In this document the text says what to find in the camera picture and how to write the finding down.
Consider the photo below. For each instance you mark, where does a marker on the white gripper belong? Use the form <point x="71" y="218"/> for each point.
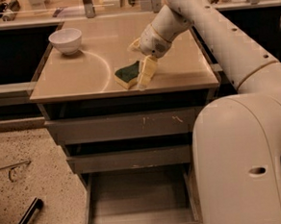
<point x="152" y="42"/>

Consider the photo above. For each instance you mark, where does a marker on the green and yellow sponge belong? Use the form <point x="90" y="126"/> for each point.
<point x="128" y="75"/>

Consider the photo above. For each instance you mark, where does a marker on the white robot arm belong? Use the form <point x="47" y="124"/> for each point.
<point x="236" y="139"/>

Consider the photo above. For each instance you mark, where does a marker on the grey top drawer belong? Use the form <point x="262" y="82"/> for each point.
<point x="121" y="126"/>

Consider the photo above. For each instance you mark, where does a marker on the grey drawer cabinet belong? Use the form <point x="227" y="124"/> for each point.
<point x="83" y="84"/>

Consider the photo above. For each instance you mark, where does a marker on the grey middle drawer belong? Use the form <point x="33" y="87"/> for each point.
<point x="121" y="160"/>

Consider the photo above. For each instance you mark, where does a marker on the open grey bottom drawer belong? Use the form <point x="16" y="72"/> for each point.
<point x="152" y="195"/>

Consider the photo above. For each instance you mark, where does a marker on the white ceramic bowl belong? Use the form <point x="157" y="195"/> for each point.
<point x="66" y="41"/>

